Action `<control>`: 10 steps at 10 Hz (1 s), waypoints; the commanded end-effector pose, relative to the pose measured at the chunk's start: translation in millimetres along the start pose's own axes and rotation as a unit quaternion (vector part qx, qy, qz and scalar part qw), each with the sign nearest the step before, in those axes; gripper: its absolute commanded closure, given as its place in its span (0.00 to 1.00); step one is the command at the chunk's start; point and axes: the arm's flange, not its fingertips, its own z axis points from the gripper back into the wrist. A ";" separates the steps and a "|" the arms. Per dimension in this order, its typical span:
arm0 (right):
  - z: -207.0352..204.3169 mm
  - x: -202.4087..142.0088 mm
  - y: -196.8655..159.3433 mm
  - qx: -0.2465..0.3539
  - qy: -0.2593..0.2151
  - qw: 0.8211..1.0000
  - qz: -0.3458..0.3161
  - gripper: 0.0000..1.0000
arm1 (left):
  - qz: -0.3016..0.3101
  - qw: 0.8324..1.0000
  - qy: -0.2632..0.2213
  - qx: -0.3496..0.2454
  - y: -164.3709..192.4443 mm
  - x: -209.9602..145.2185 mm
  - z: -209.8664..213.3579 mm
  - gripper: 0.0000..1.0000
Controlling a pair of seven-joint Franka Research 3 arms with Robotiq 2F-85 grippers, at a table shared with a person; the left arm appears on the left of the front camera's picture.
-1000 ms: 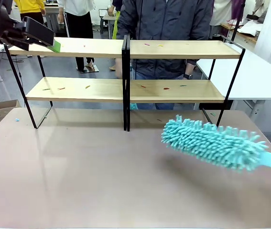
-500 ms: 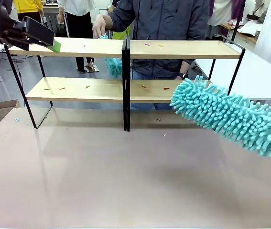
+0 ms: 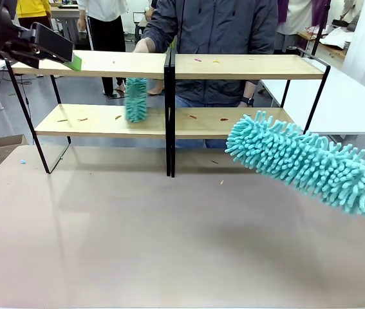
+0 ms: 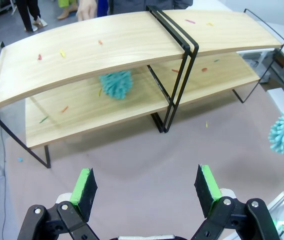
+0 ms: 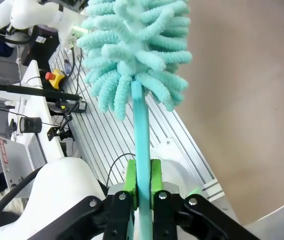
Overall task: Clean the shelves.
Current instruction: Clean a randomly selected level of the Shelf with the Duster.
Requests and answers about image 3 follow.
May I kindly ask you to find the person in yellow jacket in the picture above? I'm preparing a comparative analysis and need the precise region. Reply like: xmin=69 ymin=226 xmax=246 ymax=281
xmin=16 ymin=0 xmax=53 ymax=30

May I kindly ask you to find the teal chenille microfiber duster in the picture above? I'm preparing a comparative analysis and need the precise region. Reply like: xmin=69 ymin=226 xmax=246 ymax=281
xmin=124 ymin=77 xmax=148 ymax=124
xmin=225 ymin=110 xmax=365 ymax=219

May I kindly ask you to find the person's right forearm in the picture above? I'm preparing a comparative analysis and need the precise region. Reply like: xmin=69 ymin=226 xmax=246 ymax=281
xmin=142 ymin=17 xmax=178 ymax=52

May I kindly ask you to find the person in white shirt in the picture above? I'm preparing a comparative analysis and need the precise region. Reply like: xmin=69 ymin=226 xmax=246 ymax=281
xmin=77 ymin=0 xmax=130 ymax=97

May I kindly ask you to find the person with purple scarf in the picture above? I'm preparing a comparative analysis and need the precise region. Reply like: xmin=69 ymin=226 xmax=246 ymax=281
xmin=275 ymin=0 xmax=318 ymax=54

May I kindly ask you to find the black stand pole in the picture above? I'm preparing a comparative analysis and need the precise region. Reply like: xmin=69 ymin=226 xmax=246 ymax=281
xmin=310 ymin=0 xmax=331 ymax=57

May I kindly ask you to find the grey background desk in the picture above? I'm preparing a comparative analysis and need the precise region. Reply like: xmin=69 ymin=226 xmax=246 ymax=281
xmin=50 ymin=6 xmax=82 ymax=42

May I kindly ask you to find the person in grey jacket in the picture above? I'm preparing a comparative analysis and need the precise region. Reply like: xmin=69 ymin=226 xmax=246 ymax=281
xmin=142 ymin=0 xmax=279 ymax=149

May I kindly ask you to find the brown cardboard box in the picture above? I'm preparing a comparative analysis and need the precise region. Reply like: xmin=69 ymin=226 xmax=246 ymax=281
xmin=0 ymin=134 xmax=30 ymax=168

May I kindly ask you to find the wood shelf black metal frame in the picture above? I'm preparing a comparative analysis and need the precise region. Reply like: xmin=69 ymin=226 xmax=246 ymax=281
xmin=170 ymin=48 xmax=331 ymax=178
xmin=5 ymin=48 xmax=172 ymax=178

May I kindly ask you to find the wooden table with papers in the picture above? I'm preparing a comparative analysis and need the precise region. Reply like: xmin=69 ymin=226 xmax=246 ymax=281
xmin=297 ymin=27 xmax=355 ymax=61

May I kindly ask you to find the large white table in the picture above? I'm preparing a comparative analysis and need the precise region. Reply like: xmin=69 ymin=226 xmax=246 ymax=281
xmin=259 ymin=62 xmax=365 ymax=136

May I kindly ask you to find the person's right hand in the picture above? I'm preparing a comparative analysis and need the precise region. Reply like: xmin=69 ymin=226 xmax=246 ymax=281
xmin=133 ymin=37 xmax=157 ymax=54

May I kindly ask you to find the person's left forearm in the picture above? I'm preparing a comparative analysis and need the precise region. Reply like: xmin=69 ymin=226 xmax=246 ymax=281
xmin=241 ymin=79 xmax=262 ymax=99

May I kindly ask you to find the metal base plate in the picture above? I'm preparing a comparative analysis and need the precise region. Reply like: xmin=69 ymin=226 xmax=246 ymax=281
xmin=108 ymin=86 xmax=128 ymax=99

